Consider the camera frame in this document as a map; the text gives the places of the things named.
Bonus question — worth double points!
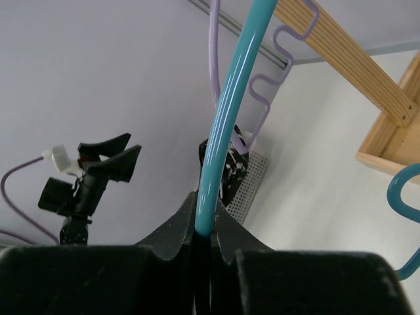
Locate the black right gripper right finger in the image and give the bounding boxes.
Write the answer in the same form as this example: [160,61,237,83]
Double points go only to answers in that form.
[211,203,410,314]

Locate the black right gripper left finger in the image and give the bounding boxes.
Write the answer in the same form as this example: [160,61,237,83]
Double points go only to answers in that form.
[1,192,197,314]

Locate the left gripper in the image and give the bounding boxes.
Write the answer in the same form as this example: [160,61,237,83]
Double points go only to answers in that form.
[73,133,142,217]

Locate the black white patterned trousers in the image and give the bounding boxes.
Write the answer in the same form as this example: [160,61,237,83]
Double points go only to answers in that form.
[219,143,249,207]

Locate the teal plastic hanger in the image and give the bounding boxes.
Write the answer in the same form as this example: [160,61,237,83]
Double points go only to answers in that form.
[194,1,419,280]

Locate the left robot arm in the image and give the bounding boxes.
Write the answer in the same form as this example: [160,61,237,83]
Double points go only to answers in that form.
[38,133,142,245]

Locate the white plastic basket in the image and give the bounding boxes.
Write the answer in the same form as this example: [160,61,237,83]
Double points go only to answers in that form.
[226,145,268,224]

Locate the wooden clothes rack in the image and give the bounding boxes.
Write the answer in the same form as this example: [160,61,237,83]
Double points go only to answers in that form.
[272,0,420,184]

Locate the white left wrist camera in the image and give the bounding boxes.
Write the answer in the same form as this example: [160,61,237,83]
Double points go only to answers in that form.
[42,144,81,174]

